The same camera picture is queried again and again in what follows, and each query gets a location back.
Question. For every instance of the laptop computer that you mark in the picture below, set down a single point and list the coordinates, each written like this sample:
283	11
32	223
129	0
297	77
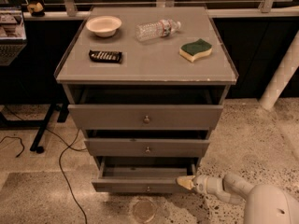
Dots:
13	37

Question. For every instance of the round floor drain cover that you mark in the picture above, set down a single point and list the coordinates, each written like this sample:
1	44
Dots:
143	210

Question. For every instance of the white diagonal pipe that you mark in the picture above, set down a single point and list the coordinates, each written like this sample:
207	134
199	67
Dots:
282	76

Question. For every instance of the yellow black small object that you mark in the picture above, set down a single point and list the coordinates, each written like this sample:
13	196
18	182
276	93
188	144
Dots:
36	9

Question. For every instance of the grey drawer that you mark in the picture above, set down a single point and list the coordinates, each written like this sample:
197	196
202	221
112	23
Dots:
142	174
145	109
147	143

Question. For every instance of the black desk frame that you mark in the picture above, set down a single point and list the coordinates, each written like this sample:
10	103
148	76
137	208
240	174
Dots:
40	124

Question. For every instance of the grey bottom drawer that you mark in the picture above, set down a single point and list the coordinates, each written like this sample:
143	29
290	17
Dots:
142	174

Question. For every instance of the black snack packet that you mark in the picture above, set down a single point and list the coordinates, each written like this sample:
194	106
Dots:
105	56

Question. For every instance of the grey drawer cabinet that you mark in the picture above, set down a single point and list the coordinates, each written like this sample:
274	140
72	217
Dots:
149	65

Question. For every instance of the grey middle drawer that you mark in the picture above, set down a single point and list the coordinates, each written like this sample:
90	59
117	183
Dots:
147	143

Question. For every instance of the grey top drawer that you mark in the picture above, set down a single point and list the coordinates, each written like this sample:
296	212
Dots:
145	109

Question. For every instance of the white bowl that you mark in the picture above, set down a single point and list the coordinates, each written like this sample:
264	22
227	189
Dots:
104	26

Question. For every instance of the clear plastic water bottle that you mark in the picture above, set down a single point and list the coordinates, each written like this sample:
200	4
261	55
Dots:
152	30

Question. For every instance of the green yellow sponge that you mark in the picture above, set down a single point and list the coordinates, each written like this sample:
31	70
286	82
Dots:
195	50

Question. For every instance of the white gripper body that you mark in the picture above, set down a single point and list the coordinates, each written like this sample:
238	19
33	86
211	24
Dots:
201	184

